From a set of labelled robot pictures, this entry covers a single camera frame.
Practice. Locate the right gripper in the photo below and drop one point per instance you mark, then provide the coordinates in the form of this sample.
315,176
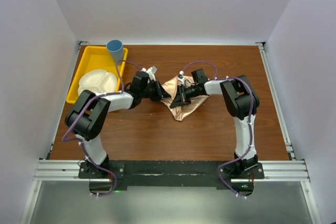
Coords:
181,98

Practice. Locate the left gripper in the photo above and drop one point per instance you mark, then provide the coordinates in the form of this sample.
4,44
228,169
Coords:
160,93

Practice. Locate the peach cloth napkin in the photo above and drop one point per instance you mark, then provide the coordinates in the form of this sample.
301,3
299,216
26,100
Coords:
180,110

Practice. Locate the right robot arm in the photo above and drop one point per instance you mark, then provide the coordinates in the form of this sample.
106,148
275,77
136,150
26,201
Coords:
241,103

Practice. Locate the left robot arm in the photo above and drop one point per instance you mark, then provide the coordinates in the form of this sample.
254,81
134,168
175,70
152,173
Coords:
87,116

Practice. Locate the white divided plate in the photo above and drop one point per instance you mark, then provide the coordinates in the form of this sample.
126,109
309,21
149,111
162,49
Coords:
98,81

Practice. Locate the blue plastic cup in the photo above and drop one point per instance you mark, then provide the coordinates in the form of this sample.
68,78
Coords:
115,48

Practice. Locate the yellow plastic tray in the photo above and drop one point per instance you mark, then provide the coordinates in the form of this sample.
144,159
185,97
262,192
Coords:
94,57

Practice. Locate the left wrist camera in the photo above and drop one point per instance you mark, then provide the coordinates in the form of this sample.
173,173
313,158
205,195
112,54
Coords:
151,71

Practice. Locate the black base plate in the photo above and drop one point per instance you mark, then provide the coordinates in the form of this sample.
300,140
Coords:
120,175

